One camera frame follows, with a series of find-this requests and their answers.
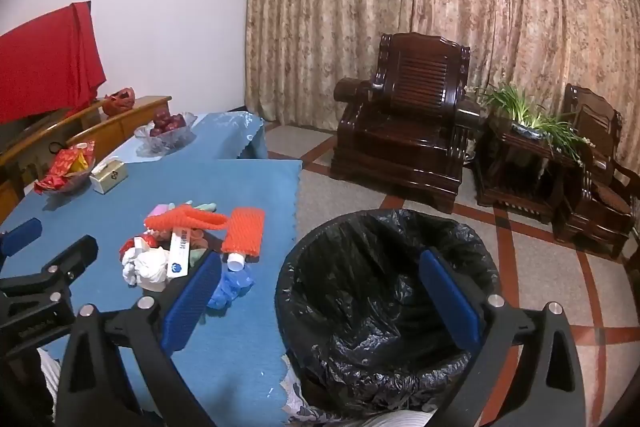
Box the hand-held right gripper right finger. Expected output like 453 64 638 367
419 248 586 427

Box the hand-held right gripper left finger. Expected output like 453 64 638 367
54 251 223 427

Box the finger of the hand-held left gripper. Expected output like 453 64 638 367
0 235 99 304
0 218 43 259

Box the blue disposable glove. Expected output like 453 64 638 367
206 264 253 310

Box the white slim box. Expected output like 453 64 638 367
166 227 196 283

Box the white tissue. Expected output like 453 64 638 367
121 247 171 292

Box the red and white wrapper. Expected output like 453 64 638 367
119 232 157 259

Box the trash bin with black bag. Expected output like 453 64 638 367
275 208 501 408

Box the orange brush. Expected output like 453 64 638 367
144 205 229 234

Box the bottle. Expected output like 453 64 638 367
221 206 265 272

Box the glass dish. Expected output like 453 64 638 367
42 167 95 198

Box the red patterned packet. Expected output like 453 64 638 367
34 141 96 195

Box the tissue box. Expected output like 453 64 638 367
90 158 128 195

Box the dark wooden side table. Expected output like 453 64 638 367
472 114 583 224

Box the glass fruit bowl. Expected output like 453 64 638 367
134 112 198 156

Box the red bag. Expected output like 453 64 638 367
102 88 137 116

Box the red cloth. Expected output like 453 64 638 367
0 1 107 125

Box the dark wooden armchair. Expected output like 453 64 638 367
330 32 483 214
552 83 640 260

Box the potted green plant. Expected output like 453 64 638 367
475 82 596 162

